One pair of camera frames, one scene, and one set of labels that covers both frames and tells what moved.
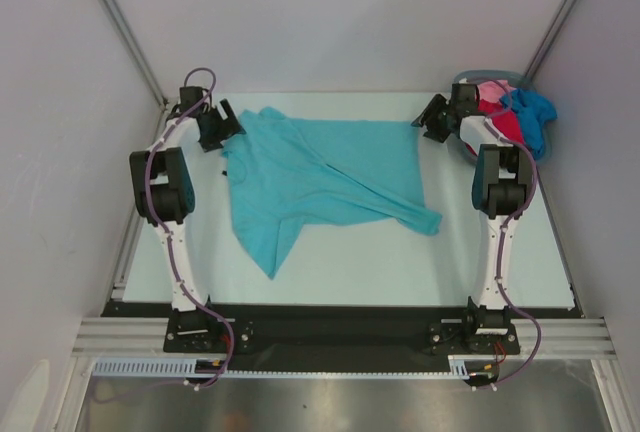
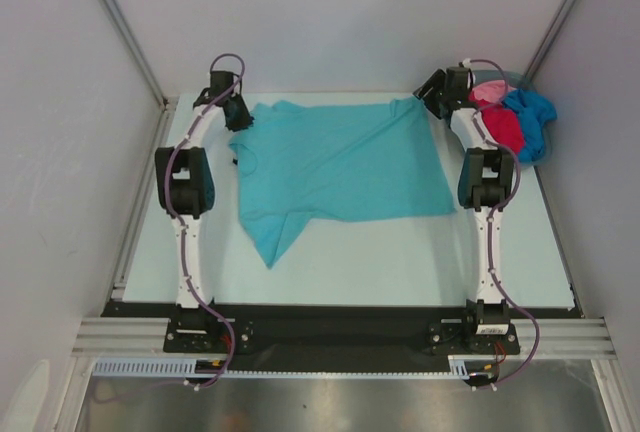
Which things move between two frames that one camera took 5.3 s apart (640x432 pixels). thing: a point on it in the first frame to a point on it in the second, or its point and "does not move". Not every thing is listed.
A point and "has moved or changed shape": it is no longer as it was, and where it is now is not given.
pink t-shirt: x=492 y=90 does not move
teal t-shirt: x=284 y=174 has moved or changed shape
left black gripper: x=228 y=127 to x=245 y=122
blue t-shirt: x=533 y=112 does not move
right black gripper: x=436 y=118 to x=431 y=95
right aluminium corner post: x=561 y=17 does not move
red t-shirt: x=507 y=122 does not move
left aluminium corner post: x=123 y=25 does not move
